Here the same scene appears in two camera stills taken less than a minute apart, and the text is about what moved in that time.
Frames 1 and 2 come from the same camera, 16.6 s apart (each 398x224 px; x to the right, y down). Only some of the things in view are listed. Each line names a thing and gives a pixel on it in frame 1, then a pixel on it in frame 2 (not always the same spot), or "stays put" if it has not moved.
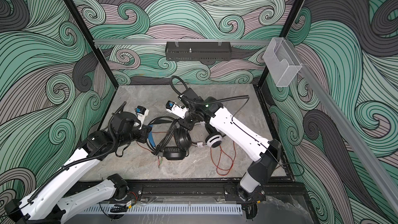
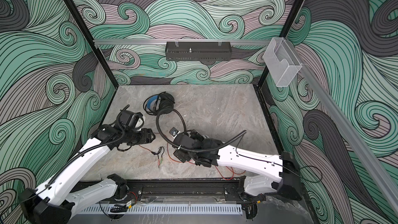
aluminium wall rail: x=181 y=42 stays put
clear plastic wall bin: x=282 y=61 stays put
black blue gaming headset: x=166 y=138 -> x=159 y=104
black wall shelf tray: x=198 y=51 stays put
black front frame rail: x=203 y=191 stays put
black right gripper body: x=190 y=120 -> x=179 y=154
